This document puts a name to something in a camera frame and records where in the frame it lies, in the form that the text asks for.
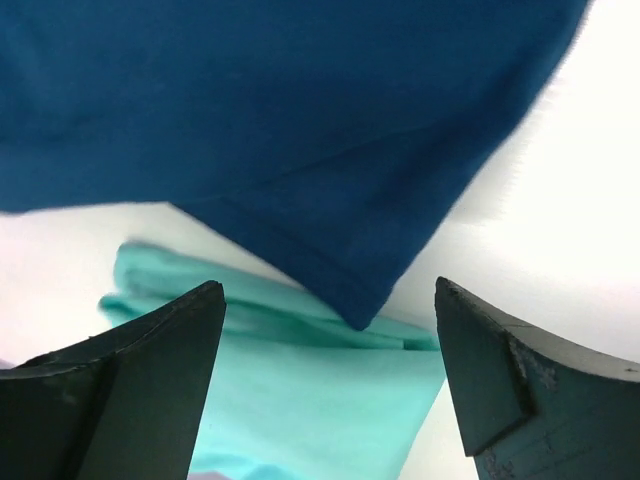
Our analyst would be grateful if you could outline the folded teal t-shirt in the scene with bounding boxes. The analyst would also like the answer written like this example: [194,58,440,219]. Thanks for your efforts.
[99,243,445,479]

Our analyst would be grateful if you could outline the dark blue printed t-shirt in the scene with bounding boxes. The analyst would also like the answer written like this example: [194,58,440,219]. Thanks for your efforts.
[1,1,587,330]

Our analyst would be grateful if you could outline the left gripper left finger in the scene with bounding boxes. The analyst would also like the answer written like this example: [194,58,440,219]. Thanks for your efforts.
[1,281,226,480]

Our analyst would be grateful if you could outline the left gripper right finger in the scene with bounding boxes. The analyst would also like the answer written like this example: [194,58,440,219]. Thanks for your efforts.
[435,277,639,480]

